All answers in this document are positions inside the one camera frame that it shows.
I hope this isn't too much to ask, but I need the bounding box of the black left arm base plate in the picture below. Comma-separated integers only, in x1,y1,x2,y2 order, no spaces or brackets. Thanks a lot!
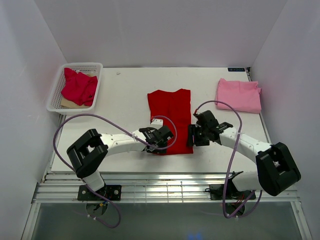
77,185,122,201

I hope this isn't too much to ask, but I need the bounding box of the folded pink t shirt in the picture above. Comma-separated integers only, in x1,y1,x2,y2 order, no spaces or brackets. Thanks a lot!
215,78,262,114

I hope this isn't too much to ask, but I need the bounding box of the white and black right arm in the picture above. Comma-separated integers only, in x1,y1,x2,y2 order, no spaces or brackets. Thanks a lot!
187,110,302,199

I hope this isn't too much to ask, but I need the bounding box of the white plastic basket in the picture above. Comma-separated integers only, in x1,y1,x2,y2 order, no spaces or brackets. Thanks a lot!
46,62,103,116

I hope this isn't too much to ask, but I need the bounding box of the red t shirt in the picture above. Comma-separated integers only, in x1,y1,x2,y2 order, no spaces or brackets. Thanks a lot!
147,88,194,155

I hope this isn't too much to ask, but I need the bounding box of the blue label on table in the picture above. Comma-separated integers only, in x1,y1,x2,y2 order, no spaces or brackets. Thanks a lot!
227,67,246,72

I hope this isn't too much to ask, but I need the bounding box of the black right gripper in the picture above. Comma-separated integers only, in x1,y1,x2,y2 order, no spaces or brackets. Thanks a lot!
185,124,210,147

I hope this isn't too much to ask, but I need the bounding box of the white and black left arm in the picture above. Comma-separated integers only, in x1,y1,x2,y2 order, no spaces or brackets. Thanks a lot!
66,119,174,200

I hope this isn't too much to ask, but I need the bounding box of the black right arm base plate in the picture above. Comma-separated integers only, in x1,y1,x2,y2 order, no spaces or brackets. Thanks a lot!
204,184,251,201

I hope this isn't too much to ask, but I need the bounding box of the crimson shirt in basket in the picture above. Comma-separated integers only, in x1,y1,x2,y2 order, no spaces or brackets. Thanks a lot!
61,68,98,107

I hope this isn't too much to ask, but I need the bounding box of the beige cloth in basket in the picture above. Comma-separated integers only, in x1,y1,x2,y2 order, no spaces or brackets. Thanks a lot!
60,97,90,109

